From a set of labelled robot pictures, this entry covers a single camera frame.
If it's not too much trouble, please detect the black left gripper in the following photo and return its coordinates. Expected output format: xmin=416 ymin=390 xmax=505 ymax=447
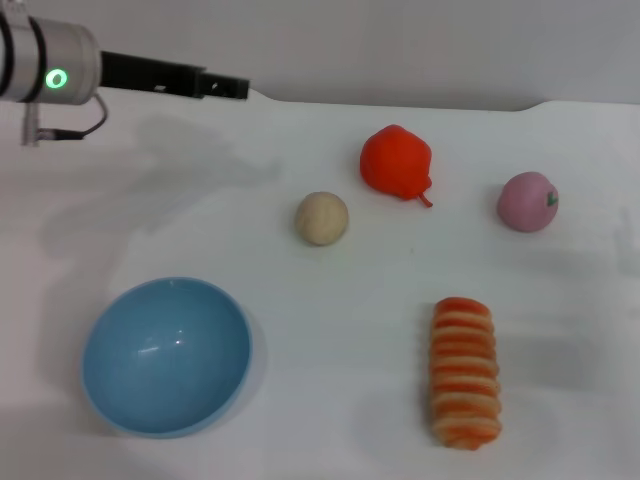
xmin=98 ymin=49 xmax=251 ymax=101

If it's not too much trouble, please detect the blue bowl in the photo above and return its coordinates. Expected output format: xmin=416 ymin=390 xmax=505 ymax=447
xmin=80 ymin=276 xmax=254 ymax=440

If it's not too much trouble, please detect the orange striped bread loaf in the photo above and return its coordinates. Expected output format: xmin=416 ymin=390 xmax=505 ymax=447
xmin=428 ymin=296 xmax=503 ymax=450

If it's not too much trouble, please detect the beige round bun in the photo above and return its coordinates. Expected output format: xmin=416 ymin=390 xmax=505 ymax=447
xmin=293 ymin=191 xmax=350 ymax=247

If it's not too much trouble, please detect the red toy pepper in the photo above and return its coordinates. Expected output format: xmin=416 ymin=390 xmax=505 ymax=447
xmin=359 ymin=124 xmax=434 ymax=209

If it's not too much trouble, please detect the pink toy peach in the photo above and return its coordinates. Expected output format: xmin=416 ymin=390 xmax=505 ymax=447
xmin=495 ymin=171 xmax=560 ymax=234

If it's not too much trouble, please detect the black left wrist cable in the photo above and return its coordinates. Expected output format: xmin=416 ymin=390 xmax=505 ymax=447
xmin=19 ymin=93 xmax=109 ymax=147

